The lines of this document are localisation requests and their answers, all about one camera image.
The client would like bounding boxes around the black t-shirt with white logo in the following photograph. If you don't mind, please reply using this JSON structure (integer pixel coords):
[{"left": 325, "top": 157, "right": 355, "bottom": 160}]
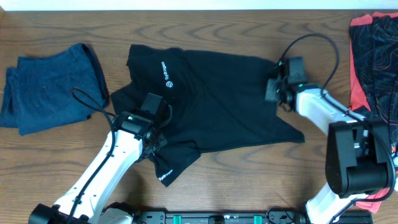
[{"left": 111, "top": 45, "right": 305, "bottom": 186}]

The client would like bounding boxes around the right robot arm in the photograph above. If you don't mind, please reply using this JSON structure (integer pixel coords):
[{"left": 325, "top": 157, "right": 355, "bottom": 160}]
[{"left": 265, "top": 57, "right": 397, "bottom": 223}]

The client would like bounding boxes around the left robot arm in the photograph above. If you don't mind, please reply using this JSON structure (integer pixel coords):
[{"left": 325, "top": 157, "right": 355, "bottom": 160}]
[{"left": 29, "top": 93, "right": 172, "bottom": 224}]

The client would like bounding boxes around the red orange garment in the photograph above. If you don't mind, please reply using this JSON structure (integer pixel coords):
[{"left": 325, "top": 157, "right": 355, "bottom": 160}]
[{"left": 349, "top": 11, "right": 398, "bottom": 214}]

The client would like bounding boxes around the black garment with orange lines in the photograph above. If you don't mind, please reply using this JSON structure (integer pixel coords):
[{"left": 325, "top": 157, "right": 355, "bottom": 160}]
[{"left": 348, "top": 15, "right": 398, "bottom": 134}]

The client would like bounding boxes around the folded dark blue garment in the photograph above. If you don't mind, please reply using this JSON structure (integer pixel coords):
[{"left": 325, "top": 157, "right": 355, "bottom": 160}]
[{"left": 1, "top": 43, "right": 109, "bottom": 135}]

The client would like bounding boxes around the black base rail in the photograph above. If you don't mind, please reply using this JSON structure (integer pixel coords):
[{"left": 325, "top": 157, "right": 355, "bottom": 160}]
[{"left": 133, "top": 209, "right": 310, "bottom": 224}]

